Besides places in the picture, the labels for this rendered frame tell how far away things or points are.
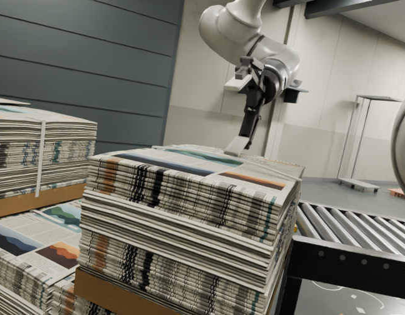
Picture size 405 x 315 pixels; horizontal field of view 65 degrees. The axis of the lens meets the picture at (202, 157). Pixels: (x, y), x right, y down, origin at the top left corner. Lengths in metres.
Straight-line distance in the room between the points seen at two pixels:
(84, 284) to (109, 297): 0.05
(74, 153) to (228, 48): 0.50
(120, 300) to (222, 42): 0.63
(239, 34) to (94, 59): 3.88
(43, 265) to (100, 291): 0.17
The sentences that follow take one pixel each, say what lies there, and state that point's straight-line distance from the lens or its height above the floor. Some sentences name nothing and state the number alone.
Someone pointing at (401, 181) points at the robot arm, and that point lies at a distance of 0.32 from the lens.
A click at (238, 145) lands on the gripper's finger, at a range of 0.65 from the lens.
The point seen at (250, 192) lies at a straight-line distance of 0.39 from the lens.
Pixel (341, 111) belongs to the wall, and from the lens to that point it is 7.45.
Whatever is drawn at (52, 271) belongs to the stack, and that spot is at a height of 0.83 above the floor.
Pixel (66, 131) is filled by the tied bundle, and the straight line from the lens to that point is 0.91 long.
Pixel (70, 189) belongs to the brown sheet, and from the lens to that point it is 0.96.
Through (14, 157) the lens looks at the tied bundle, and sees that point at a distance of 0.84.
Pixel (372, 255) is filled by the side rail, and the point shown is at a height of 0.80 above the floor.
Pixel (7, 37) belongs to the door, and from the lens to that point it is 4.57.
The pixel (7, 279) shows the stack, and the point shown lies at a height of 0.80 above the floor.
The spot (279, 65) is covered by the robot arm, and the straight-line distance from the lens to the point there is 0.79.
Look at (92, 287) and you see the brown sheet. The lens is 0.54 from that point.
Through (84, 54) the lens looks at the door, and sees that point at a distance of 4.61.
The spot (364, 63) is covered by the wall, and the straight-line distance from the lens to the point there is 7.86.
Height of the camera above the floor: 1.15
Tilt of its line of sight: 9 degrees down
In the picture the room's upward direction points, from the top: 10 degrees clockwise
